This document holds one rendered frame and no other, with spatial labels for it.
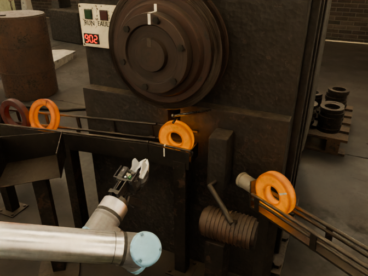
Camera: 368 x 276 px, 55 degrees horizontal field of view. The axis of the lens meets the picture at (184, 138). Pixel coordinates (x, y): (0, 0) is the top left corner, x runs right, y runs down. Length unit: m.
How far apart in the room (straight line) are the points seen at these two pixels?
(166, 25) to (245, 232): 0.79
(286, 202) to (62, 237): 0.69
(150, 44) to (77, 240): 0.68
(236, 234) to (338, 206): 1.22
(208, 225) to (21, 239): 0.72
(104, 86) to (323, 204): 1.56
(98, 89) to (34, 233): 0.91
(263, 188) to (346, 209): 1.29
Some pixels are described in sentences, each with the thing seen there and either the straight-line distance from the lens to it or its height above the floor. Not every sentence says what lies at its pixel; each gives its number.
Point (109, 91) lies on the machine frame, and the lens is 1.67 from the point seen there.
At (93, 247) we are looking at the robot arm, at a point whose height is 0.77.
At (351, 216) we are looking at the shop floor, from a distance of 2.45.
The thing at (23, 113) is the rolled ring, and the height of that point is 0.71.
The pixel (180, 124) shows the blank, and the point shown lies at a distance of 1.45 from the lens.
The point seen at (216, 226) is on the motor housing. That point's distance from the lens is 1.40.
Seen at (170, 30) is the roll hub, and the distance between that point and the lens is 1.22.
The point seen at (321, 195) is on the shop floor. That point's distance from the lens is 2.57.
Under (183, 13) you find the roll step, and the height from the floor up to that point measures 1.25.
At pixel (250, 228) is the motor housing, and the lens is 1.38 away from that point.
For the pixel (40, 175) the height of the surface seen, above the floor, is 0.60.
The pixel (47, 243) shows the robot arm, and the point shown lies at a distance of 0.96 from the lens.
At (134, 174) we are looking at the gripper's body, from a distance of 1.20.
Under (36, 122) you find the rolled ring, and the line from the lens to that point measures 1.98.
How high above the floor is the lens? 1.43
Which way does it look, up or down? 27 degrees down
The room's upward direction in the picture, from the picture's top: straight up
